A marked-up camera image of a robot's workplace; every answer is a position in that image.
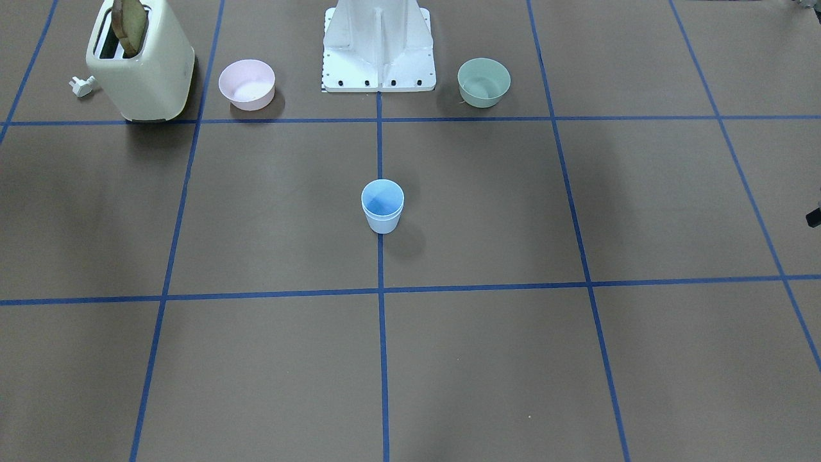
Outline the light blue cup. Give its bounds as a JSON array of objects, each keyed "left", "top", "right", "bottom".
[
  {"left": 362, "top": 199, "right": 404, "bottom": 234},
  {"left": 360, "top": 179, "right": 405, "bottom": 218}
]

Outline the green bowl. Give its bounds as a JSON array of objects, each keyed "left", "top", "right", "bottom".
[{"left": 457, "top": 56, "right": 511, "bottom": 108}]

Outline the pink bowl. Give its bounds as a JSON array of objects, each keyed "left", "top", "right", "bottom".
[{"left": 218, "top": 59, "right": 276, "bottom": 111}]

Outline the cream toaster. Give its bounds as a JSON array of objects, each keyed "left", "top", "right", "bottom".
[{"left": 85, "top": 1, "right": 196, "bottom": 122}]

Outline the bread slice in toaster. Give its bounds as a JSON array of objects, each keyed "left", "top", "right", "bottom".
[{"left": 111, "top": 0, "right": 148, "bottom": 58}]

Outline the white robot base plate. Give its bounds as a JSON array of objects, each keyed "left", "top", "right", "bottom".
[{"left": 321, "top": 1, "right": 437, "bottom": 93}]

